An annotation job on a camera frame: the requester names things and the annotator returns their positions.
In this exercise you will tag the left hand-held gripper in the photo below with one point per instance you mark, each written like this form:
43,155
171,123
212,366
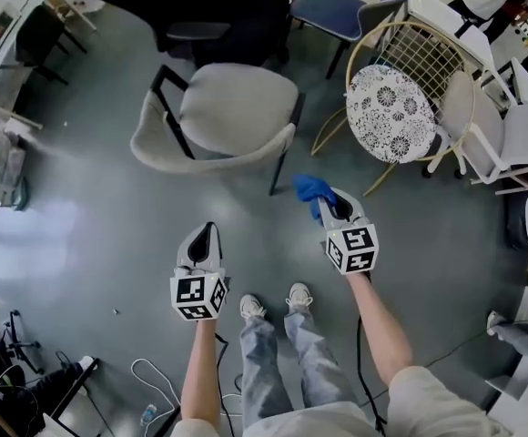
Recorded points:
186,291

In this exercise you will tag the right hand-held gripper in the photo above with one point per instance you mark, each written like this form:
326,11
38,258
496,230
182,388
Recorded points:
352,248

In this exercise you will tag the blue cloth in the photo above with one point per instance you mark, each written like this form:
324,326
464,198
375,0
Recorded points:
309,187

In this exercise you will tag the grey upholstered chair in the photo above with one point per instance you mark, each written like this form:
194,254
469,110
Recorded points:
236,107

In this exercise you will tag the person's right forearm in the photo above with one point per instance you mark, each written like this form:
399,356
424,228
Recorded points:
380,330

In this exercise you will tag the person's left forearm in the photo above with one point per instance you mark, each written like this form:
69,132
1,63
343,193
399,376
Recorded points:
200,371

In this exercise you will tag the person's left white shoe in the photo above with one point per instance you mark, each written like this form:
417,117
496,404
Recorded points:
252,307

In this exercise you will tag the person's white shoe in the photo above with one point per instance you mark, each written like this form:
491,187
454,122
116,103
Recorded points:
252,307
299,296

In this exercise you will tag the person's right white shoe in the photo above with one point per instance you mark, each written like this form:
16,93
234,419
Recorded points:
299,296

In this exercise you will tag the floral round seat cushion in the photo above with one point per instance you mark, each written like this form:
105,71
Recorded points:
389,114

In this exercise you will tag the person's light blue jeans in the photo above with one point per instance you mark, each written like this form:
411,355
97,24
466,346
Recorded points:
259,371

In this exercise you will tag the clear plastic water bottle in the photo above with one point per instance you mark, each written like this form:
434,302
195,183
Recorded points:
149,413

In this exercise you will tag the white office chair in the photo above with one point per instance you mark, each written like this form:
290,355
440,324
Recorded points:
478,121

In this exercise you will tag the green tray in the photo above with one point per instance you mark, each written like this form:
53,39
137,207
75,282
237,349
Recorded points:
23,196

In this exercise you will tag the black tripod stand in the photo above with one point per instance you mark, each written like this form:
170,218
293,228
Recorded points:
20,345

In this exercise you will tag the blue padded chair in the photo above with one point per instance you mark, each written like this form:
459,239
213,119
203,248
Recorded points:
323,3

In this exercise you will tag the person's cream sweatshirt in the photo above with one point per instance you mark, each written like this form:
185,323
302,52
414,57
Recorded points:
437,408

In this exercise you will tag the stack of boxes and packets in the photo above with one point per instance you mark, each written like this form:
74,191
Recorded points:
0,162

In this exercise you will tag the white panel table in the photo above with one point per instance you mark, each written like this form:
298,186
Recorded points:
432,7

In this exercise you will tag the black mesh office chair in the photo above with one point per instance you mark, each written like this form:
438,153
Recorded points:
227,12

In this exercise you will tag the black side chair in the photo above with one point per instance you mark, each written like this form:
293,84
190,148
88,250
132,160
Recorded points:
36,34

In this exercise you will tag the black frame table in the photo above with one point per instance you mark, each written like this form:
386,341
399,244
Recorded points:
75,392

